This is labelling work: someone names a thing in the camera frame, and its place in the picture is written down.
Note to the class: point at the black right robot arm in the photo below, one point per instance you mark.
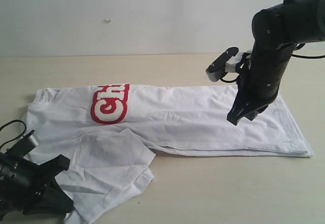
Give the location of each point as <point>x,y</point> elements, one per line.
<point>277,31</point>

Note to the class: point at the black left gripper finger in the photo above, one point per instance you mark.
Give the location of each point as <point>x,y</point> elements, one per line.
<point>53,167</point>
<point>48,199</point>

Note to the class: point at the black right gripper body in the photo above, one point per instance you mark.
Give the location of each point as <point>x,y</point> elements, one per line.
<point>262,76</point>

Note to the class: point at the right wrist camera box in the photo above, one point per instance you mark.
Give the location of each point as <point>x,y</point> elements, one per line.
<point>216,70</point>

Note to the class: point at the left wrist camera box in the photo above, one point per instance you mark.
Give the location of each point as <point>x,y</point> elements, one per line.
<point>31,141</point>

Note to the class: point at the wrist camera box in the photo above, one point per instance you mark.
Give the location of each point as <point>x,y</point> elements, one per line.
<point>216,70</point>
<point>31,141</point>

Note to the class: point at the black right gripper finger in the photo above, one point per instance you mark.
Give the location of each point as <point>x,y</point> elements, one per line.
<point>239,110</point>
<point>252,115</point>

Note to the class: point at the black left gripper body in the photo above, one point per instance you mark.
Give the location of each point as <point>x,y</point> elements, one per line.
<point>19,177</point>

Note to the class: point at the white t-shirt red lettering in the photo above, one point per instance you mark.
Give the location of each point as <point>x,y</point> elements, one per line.
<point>110,133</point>

